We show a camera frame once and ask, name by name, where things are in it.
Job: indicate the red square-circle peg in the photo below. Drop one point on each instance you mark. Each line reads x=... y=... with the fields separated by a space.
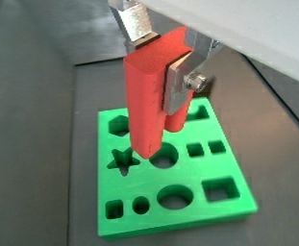
x=145 y=76

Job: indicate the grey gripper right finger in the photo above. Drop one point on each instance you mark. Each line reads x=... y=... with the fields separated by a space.
x=185 y=77

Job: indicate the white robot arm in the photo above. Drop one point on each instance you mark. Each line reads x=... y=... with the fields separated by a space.
x=261 y=28

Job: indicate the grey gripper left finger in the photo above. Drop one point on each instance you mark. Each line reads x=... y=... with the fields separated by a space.
x=133 y=20

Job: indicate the green shape sorting board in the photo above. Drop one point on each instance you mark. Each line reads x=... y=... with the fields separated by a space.
x=189 y=186

